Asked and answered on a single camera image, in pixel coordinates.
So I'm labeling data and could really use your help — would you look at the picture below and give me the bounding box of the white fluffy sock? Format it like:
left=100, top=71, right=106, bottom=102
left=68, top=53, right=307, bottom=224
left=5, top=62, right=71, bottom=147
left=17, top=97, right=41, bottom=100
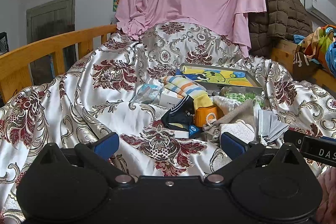
left=219, top=119, right=256, bottom=144

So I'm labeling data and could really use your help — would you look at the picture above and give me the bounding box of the grey sock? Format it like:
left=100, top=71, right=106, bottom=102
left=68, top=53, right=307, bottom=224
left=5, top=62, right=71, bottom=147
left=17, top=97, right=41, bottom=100
left=202, top=100, right=256, bottom=145

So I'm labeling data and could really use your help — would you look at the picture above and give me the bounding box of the white blue patterned sock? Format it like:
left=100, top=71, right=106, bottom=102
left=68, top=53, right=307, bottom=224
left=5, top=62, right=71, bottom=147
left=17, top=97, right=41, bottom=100
left=253, top=104, right=289, bottom=146

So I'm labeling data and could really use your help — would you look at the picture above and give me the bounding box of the white satin cloth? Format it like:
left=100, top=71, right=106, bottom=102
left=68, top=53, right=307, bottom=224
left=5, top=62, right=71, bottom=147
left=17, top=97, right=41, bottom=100
left=211, top=96, right=241, bottom=115

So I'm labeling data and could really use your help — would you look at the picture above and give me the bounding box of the orange fabric band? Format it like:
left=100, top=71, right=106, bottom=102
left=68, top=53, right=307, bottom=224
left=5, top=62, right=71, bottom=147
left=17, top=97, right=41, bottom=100
left=194, top=105, right=218, bottom=127

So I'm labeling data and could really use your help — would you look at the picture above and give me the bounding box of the striped yellow cuff sock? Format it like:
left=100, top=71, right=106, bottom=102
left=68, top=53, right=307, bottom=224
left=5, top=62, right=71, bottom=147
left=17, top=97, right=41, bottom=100
left=159, top=76, right=213, bottom=110

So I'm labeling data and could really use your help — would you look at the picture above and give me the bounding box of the navy striped sock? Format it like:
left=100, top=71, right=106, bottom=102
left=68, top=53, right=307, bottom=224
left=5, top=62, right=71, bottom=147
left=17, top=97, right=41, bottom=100
left=161, top=96, right=201, bottom=138

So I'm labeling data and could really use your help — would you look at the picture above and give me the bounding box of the person right hand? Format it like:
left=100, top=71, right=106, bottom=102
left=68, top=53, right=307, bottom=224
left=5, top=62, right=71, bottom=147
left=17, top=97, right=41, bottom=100
left=316, top=167, right=336, bottom=224

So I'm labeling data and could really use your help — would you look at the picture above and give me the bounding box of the floral satin bedspread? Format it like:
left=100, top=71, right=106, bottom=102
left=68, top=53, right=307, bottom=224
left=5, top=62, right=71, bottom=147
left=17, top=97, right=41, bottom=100
left=1, top=23, right=335, bottom=223

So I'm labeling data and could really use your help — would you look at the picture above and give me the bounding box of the clear box of green bits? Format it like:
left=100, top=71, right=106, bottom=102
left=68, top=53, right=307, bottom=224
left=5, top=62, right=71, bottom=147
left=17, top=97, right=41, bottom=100
left=219, top=88, right=265, bottom=108

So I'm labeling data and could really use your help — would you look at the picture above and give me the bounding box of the light blue plastic packet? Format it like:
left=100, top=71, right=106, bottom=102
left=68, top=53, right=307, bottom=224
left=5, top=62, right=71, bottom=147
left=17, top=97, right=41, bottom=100
left=130, top=84, right=163, bottom=104

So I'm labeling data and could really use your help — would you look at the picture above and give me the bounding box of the grey tray with cartoon picture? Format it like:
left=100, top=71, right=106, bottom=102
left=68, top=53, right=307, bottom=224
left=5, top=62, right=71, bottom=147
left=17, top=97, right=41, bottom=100
left=176, top=63, right=263, bottom=95

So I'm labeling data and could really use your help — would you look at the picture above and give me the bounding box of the white orange medicine box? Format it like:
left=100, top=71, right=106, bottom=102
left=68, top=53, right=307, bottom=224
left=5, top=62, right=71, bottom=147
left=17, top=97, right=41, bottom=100
left=159, top=88, right=183, bottom=109

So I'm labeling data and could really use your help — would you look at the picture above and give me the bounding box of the brown bag with white letters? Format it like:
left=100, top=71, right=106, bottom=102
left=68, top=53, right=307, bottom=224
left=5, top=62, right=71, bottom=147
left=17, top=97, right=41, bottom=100
left=292, top=51, right=319, bottom=81

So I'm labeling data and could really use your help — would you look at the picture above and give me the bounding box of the colourful clothes pile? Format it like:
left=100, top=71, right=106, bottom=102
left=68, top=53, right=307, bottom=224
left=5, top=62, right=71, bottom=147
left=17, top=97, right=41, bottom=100
left=294, top=25, right=335, bottom=77

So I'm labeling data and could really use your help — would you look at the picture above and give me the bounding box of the brown quilted jacket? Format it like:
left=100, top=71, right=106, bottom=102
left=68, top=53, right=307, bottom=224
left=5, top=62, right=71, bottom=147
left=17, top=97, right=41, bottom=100
left=248, top=0, right=313, bottom=57

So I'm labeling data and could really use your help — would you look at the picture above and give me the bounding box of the grey door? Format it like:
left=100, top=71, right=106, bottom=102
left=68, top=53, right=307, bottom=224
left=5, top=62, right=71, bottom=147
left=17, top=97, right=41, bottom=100
left=26, top=0, right=77, bottom=85

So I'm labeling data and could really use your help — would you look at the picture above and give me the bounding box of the white air conditioner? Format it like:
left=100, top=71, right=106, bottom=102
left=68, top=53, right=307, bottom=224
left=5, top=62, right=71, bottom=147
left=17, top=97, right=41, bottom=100
left=305, top=0, right=336, bottom=26

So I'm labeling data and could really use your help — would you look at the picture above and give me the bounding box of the wooden bed frame right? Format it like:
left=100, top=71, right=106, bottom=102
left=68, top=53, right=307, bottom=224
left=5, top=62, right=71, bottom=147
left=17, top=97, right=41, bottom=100
left=271, top=40, right=335, bottom=97

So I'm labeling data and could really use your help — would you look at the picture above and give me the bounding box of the wooden bed rail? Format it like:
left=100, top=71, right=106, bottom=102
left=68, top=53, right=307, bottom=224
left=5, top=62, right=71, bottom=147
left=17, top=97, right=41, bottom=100
left=0, top=24, right=117, bottom=103

